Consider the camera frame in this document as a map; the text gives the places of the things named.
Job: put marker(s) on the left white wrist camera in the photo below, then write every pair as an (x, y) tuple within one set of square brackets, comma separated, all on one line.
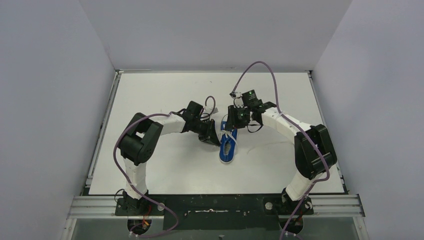
[(210, 110)]

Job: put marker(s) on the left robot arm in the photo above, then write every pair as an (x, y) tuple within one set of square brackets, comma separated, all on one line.
[(138, 141)]

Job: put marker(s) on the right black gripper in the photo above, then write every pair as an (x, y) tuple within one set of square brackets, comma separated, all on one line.
[(232, 121)]

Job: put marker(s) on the aluminium frame rail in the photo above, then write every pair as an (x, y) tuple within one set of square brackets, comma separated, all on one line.
[(106, 207)]

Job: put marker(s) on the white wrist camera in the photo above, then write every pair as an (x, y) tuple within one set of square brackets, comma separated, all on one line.
[(237, 99), (210, 110)]

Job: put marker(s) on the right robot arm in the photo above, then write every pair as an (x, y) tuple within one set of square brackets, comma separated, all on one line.
[(314, 153)]

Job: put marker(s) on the blue sneaker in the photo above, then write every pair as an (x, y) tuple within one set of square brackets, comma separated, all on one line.
[(224, 159)]

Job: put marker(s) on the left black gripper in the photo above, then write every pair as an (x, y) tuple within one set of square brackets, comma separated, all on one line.
[(208, 133)]

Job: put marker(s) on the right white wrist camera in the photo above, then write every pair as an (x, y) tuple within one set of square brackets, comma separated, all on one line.
[(237, 99)]

